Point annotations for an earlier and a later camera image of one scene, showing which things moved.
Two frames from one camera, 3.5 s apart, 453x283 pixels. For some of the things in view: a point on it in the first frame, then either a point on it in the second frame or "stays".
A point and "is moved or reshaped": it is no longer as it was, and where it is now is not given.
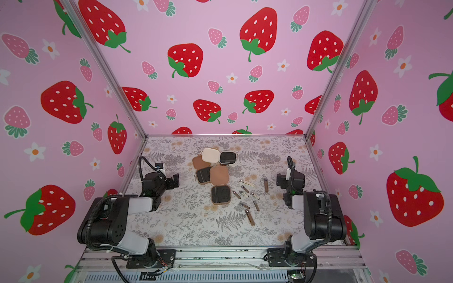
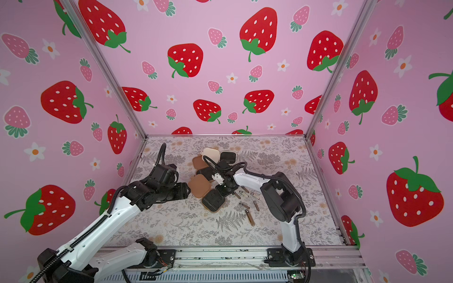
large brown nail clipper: x=250 y=218 stays
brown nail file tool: x=256 y=205 stays
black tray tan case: x=220 y=194 is moved or reshaped
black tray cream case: x=227 y=157 stays
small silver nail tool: x=241 y=191 stays
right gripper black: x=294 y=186 → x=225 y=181
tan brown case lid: x=219 y=175 is moved or reshaped
